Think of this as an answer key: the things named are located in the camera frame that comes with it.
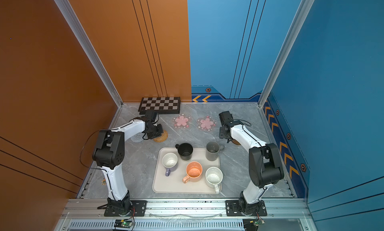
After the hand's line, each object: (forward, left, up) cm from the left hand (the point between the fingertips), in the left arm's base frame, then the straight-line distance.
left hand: (162, 131), depth 101 cm
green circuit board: (-51, +12, -4) cm, 52 cm away
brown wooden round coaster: (-7, -49, 0) cm, 49 cm away
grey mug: (-15, -33, +5) cm, 37 cm away
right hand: (-5, -42, +5) cm, 42 cm away
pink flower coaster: (+10, -12, -2) cm, 16 cm away
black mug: (-16, -17, +3) cm, 23 cm away
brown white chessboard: (+24, +4, +1) cm, 24 cm away
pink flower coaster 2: (+9, -31, -2) cm, 32 cm away
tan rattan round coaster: (-4, -1, -1) cm, 4 cm away
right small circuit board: (-50, -50, -2) cm, 71 cm away
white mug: (-29, -33, -1) cm, 44 cm away
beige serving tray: (-33, -11, -2) cm, 35 cm away
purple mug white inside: (-20, -7, 0) cm, 22 cm away
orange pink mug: (-27, -22, -2) cm, 35 cm away
